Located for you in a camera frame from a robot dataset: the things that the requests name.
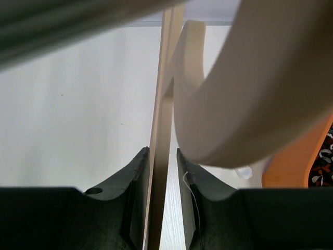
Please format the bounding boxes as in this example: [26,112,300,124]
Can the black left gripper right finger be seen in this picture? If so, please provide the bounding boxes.
[177,152,332,249]

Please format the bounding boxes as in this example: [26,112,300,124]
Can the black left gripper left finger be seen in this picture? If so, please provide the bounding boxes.
[1,147,149,249]

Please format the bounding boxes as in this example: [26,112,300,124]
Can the orange camouflage shorts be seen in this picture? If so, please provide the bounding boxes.
[308,126,332,188]

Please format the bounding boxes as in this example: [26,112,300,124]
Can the beige wooden hanger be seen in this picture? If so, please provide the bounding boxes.
[146,1,332,249]

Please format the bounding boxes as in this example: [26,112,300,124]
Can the right rack foot base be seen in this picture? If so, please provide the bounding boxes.
[235,166,253,180]

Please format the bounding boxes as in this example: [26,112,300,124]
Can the orange plastic basket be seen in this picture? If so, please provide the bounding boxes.
[262,115,332,188]

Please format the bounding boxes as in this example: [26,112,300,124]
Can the silver clothes rack rail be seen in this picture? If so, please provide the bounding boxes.
[1,1,182,70]

